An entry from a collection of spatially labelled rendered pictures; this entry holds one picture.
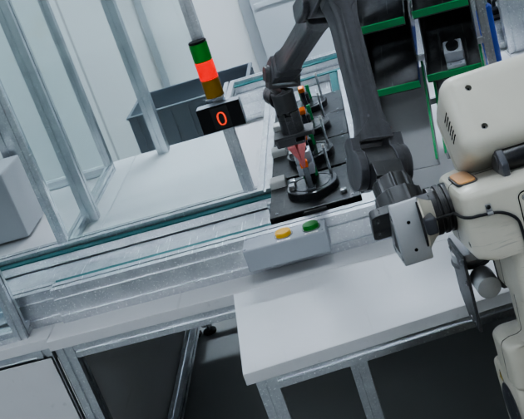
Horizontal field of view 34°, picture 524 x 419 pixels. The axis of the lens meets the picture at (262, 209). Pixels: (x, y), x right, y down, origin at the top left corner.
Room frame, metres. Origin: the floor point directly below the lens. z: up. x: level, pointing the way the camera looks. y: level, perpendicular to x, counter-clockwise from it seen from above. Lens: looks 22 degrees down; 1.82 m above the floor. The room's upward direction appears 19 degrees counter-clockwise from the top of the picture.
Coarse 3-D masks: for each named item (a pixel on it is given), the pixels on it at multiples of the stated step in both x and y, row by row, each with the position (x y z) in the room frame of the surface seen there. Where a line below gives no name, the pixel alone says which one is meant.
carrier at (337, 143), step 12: (324, 132) 2.39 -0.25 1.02; (312, 144) 2.37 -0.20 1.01; (324, 144) 2.39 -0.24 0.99; (336, 144) 2.41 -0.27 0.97; (276, 156) 2.47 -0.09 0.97; (288, 156) 2.38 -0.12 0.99; (336, 156) 2.31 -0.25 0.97; (276, 168) 2.37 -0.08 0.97; (288, 168) 2.34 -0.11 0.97; (324, 168) 2.25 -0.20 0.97
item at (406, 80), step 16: (384, 32) 2.21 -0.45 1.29; (400, 32) 2.18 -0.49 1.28; (368, 48) 2.19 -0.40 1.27; (384, 48) 2.16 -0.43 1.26; (400, 48) 2.13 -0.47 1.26; (416, 48) 2.08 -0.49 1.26; (384, 64) 2.11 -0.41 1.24; (400, 64) 2.08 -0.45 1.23; (416, 64) 2.03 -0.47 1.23; (384, 80) 2.06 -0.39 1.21; (400, 80) 2.03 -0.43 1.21; (416, 80) 2.01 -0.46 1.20
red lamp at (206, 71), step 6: (210, 60) 2.25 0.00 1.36; (198, 66) 2.25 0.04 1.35; (204, 66) 2.24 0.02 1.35; (210, 66) 2.25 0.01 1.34; (198, 72) 2.26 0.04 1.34; (204, 72) 2.25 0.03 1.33; (210, 72) 2.25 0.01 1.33; (216, 72) 2.26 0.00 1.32; (204, 78) 2.25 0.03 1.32; (210, 78) 2.24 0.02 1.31
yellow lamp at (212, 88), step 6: (216, 78) 2.25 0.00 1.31; (204, 84) 2.25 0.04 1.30; (210, 84) 2.24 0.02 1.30; (216, 84) 2.25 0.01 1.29; (204, 90) 2.26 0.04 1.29; (210, 90) 2.25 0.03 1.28; (216, 90) 2.25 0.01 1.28; (222, 90) 2.26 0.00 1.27; (210, 96) 2.25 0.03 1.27; (216, 96) 2.24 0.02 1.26
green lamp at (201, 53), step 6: (204, 42) 2.25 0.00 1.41; (192, 48) 2.25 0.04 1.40; (198, 48) 2.24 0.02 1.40; (204, 48) 2.25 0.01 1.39; (192, 54) 2.26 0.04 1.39; (198, 54) 2.25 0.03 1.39; (204, 54) 2.25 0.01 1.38; (210, 54) 2.26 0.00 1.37; (198, 60) 2.25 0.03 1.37; (204, 60) 2.24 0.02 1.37
